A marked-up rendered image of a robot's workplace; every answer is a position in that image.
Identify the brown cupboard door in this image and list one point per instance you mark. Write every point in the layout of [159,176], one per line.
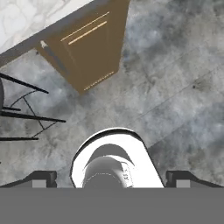
[96,55]

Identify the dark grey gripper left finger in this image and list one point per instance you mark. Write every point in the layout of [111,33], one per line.
[43,176]

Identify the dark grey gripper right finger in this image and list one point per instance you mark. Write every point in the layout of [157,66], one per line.
[178,176]

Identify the white and black round object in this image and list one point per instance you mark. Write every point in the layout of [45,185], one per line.
[140,163]

